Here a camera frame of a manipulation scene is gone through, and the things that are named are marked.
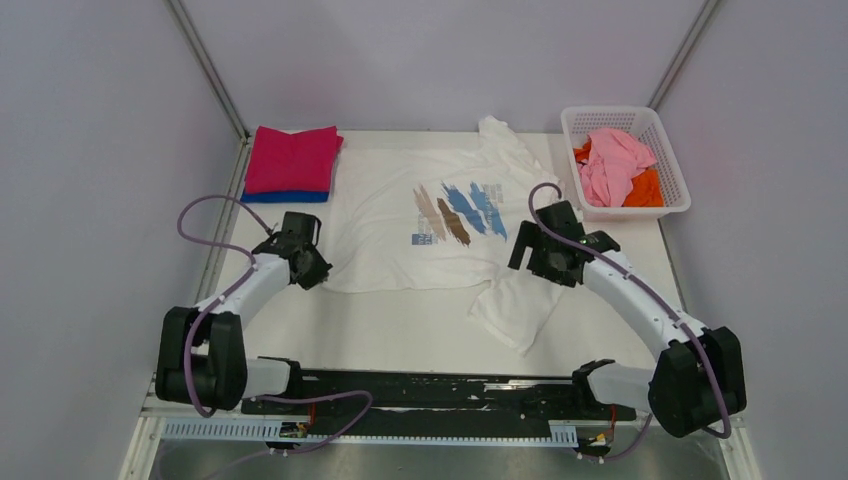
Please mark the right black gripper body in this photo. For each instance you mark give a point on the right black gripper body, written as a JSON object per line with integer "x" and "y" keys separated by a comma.
{"x": 541, "y": 262}

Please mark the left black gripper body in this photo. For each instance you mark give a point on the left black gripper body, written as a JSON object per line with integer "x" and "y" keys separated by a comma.
{"x": 317, "y": 268}

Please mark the white printed t shirt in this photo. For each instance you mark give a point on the white printed t shirt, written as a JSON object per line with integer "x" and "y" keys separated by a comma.
{"x": 442, "y": 218}

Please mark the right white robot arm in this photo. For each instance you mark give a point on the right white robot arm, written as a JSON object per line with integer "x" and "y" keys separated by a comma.
{"x": 697, "y": 382}

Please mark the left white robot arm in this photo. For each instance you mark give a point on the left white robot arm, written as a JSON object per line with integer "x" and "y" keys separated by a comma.
{"x": 202, "y": 358}

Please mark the folded blue t shirt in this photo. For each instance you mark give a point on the folded blue t shirt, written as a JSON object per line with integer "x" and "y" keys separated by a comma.
{"x": 285, "y": 197}

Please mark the folded magenta t shirt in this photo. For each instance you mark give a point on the folded magenta t shirt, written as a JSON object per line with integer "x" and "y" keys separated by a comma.
{"x": 292, "y": 162}

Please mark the orange t shirt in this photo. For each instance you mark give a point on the orange t shirt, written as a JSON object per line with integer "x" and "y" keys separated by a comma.
{"x": 646, "y": 187}

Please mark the white plastic basket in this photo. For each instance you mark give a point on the white plastic basket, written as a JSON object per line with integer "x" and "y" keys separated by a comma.
{"x": 645, "y": 125}

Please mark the pink t shirt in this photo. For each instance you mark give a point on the pink t shirt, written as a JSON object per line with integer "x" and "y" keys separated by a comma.
{"x": 615, "y": 158}

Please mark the white slotted cable duct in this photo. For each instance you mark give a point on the white slotted cable duct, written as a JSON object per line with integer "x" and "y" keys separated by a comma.
{"x": 274, "y": 431}

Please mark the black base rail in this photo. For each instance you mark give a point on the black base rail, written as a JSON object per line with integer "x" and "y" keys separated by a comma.
{"x": 438, "y": 403}

